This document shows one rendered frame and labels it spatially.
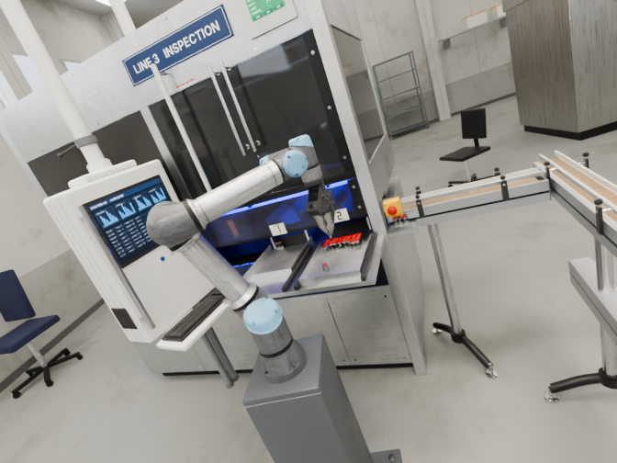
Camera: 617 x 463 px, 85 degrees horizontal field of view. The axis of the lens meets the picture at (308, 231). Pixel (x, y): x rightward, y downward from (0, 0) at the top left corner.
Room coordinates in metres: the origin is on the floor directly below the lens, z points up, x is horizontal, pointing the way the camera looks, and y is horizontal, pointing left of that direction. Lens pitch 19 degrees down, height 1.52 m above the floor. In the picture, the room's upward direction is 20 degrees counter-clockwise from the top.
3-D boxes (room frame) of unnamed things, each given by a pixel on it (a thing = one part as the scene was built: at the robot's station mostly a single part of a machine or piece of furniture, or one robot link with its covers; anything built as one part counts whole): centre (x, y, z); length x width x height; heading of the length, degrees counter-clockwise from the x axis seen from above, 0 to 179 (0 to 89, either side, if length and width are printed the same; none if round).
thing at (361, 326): (2.34, 0.39, 0.44); 2.06 x 1.00 x 0.88; 66
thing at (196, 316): (1.51, 0.63, 0.82); 0.40 x 0.14 x 0.02; 146
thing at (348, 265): (1.36, -0.08, 0.90); 0.34 x 0.26 x 0.04; 155
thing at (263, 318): (0.95, 0.23, 0.96); 0.13 x 0.12 x 0.14; 18
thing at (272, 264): (1.60, 0.18, 0.90); 0.34 x 0.26 x 0.04; 156
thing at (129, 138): (2.00, 0.81, 1.50); 0.49 x 0.01 x 0.59; 66
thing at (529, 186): (1.48, -0.72, 0.92); 0.69 x 0.15 x 0.16; 66
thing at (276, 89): (1.59, -0.10, 1.50); 0.43 x 0.01 x 0.59; 66
